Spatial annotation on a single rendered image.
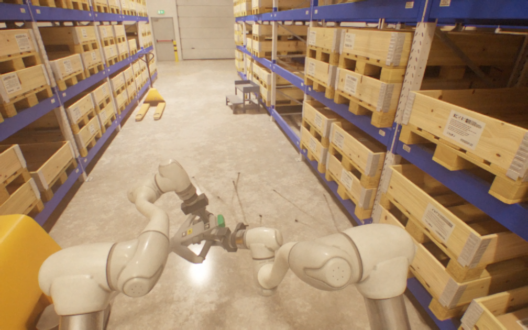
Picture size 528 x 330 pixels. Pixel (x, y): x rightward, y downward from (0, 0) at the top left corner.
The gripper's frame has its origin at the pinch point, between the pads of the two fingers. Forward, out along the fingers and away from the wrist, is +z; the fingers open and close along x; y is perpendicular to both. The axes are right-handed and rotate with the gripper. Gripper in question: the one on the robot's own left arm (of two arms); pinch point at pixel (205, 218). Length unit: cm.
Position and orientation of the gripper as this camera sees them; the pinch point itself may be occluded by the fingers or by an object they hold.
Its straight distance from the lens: 147.7
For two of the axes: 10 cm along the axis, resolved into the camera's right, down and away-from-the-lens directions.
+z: 3.6, 7.8, 5.1
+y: 2.1, 4.6, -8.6
